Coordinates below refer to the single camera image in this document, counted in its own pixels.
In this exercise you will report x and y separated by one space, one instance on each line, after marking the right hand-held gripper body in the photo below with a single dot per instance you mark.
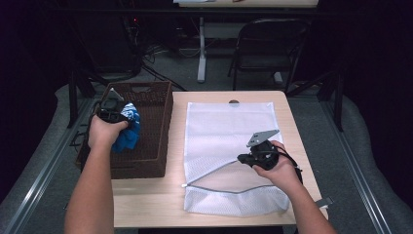
264 156

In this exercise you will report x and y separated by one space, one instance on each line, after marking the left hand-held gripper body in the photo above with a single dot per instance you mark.
110 110

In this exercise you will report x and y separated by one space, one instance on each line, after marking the blue and white cloth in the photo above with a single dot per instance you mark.
130 136

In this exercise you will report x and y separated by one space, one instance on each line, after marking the white mesh laundry bag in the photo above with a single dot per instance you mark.
227 130

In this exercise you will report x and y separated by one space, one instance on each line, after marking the brown woven basket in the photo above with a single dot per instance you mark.
152 130

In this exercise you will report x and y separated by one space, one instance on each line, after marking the person's left hand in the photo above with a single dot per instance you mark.
104 133

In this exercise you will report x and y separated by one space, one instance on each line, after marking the person's right hand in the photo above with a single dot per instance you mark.
285 172

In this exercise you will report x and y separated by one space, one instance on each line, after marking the black metal stand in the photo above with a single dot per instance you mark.
338 104
73 97

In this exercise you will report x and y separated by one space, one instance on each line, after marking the black round table grommet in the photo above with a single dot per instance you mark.
233 101

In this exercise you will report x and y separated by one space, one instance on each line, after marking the grey metal table clip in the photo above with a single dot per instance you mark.
324 202

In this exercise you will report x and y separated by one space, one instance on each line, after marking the black folding chair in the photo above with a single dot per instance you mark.
269 61

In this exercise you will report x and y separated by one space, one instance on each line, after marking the white desk leg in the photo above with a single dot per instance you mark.
202 58

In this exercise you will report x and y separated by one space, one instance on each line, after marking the aluminium floor rail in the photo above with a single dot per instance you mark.
357 175
42 175

